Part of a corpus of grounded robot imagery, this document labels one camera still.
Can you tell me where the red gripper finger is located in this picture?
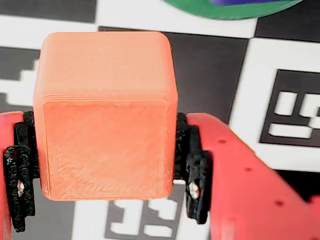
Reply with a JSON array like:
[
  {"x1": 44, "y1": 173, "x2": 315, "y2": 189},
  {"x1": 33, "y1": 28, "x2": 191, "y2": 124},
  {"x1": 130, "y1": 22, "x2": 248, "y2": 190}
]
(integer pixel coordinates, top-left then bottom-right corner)
[
  {"x1": 0, "y1": 110, "x2": 39, "y2": 240},
  {"x1": 174, "y1": 111, "x2": 320, "y2": 240}
]

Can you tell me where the orange cube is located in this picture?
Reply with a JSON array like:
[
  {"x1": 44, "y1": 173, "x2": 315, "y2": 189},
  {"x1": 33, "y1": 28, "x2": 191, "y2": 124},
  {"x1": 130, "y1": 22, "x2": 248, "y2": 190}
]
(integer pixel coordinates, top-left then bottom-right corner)
[{"x1": 33, "y1": 31, "x2": 179, "y2": 202}]

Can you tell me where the black white marker board mat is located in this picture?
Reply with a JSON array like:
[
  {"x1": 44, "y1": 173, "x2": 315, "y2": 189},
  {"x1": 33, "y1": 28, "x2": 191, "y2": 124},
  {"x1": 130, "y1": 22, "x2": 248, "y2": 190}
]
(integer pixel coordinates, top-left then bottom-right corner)
[{"x1": 0, "y1": 0, "x2": 320, "y2": 240}]

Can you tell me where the green ring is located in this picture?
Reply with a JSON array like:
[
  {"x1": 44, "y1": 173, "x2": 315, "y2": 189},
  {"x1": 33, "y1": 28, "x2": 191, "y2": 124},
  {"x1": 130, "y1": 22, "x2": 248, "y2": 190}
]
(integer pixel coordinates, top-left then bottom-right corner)
[{"x1": 161, "y1": 0, "x2": 305, "y2": 21}]

